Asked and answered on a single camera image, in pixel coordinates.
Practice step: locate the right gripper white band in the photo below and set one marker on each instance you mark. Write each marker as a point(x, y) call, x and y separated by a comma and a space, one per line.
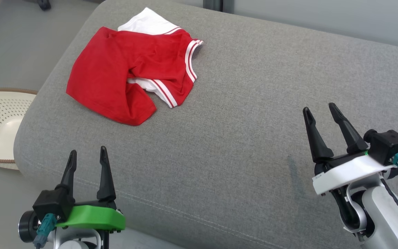
point(344, 173)

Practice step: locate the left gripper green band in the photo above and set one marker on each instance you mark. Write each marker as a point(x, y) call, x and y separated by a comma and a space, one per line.
point(92, 218)

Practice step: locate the red basketball jersey number 23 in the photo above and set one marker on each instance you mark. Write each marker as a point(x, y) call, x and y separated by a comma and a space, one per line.
point(116, 69)

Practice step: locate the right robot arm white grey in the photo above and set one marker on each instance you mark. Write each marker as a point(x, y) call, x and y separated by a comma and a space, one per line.
point(382, 214)

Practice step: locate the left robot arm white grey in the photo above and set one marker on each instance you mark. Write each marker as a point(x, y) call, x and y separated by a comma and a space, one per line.
point(78, 240)

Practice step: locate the grey fabric sofa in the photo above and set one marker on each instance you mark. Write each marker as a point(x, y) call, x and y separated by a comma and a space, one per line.
point(237, 121)

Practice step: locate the black caster wheel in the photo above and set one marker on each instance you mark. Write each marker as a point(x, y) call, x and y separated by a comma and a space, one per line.
point(44, 4)

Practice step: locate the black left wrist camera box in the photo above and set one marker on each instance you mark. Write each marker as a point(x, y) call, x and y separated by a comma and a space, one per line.
point(50, 205)

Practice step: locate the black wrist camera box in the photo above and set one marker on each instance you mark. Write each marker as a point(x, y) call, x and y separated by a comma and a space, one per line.
point(50, 205)
point(389, 145)

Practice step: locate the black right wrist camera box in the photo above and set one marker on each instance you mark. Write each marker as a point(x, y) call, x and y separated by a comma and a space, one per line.
point(389, 145)

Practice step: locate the grey partition post rounded feet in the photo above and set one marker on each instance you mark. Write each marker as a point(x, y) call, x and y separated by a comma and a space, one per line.
point(216, 4)

